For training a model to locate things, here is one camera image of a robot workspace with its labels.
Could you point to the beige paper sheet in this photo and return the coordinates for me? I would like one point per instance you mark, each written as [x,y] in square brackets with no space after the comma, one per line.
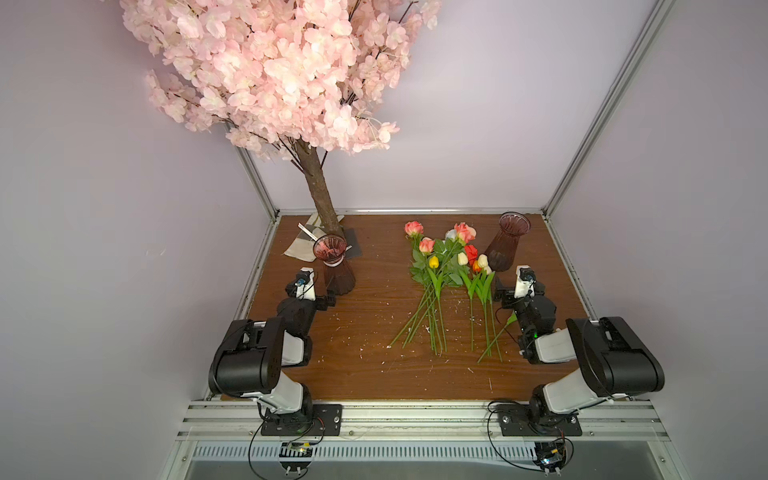
[301,248]

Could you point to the pink cherry blossom tree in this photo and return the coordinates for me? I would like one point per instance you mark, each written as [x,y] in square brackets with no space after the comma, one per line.
[291,79]

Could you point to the aluminium front rail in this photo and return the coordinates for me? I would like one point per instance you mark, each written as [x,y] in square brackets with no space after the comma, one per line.
[479,420]

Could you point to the right controller board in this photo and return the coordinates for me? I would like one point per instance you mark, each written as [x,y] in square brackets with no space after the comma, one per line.
[551,457]

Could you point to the pink rose far left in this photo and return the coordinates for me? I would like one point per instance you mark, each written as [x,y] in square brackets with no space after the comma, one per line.
[413,228]

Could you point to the dark glass vase right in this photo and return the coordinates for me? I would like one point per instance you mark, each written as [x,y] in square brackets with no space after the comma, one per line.
[502,250]

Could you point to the pink orange rose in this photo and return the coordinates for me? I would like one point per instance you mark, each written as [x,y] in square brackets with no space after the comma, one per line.
[447,253]

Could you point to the dark glass vase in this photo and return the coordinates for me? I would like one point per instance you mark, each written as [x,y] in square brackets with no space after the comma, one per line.
[502,250]
[338,274]

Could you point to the left controller board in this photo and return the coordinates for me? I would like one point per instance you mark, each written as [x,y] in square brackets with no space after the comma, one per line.
[295,458]

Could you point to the pink rose middle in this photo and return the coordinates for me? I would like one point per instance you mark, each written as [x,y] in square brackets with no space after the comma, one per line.
[427,324]

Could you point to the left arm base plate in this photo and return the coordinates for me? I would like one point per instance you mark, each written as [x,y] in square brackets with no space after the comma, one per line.
[323,420]

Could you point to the controller board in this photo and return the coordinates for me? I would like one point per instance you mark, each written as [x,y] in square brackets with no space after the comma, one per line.
[551,457]
[295,458]

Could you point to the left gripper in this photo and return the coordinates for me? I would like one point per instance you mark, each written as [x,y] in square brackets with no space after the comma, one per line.
[324,302]

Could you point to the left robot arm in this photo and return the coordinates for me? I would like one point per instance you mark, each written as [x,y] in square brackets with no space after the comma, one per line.
[251,360]

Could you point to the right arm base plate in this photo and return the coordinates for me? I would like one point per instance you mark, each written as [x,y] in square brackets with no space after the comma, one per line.
[521,420]

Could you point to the orange tulip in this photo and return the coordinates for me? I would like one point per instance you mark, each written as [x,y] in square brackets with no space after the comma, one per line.
[513,318]

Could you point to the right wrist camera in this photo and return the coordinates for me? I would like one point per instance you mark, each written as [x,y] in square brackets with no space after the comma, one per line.
[525,279]

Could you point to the red rose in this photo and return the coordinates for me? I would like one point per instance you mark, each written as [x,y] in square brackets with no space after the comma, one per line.
[471,252]

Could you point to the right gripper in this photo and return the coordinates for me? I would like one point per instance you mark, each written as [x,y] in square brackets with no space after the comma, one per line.
[507,301]

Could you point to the white tulip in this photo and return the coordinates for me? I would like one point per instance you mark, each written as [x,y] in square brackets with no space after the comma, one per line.
[464,274]

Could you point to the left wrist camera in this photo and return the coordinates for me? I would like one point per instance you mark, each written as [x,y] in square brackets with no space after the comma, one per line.
[305,284]

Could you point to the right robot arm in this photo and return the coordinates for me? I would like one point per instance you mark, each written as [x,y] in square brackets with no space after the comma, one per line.
[613,362]

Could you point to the dark glass vase left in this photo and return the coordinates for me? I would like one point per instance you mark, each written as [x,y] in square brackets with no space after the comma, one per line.
[338,274]

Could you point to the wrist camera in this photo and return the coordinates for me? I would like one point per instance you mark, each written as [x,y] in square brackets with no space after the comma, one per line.
[525,279]
[305,284]

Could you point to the yellow tulip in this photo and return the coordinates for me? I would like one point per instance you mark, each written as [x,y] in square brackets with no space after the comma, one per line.
[436,279]

